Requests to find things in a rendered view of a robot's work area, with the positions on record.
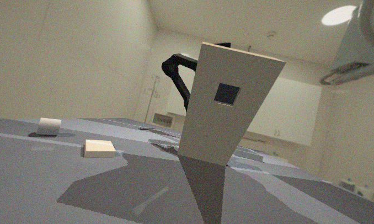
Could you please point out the beige flat panel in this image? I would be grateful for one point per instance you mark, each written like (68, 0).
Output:
(228, 89)

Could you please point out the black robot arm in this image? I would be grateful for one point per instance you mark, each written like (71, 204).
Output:
(170, 68)

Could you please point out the beige flat box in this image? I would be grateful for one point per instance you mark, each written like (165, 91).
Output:
(99, 148)

